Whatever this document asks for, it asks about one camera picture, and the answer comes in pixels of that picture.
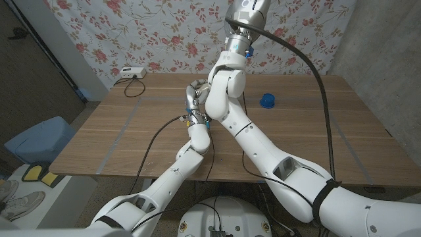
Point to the white floor platform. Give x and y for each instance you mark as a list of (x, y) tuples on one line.
[(49, 204)]

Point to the black door hook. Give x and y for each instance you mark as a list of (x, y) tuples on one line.
[(18, 33)]

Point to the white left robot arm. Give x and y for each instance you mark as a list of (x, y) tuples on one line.
[(171, 184)]

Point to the blue plastic bin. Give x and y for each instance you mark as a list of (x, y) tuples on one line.
[(39, 138)]

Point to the yellow black slipper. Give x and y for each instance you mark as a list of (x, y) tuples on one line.
[(49, 178), (33, 172)]

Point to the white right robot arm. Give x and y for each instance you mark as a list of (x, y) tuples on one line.
[(263, 145)]

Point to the floral backdrop cloth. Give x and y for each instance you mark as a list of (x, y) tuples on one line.
[(164, 33)]

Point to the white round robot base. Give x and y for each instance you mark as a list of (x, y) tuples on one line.
[(230, 214)]

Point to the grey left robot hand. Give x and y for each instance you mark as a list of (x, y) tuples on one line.
[(191, 102)]

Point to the grey sneaker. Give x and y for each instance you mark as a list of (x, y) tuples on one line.
[(23, 205), (8, 189)]

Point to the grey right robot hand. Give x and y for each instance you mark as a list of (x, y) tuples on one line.
[(248, 16)]

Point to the blue bottle cap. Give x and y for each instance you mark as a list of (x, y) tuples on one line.
[(267, 101)]

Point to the white power adapter box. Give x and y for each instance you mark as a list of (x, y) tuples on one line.
[(132, 72)]

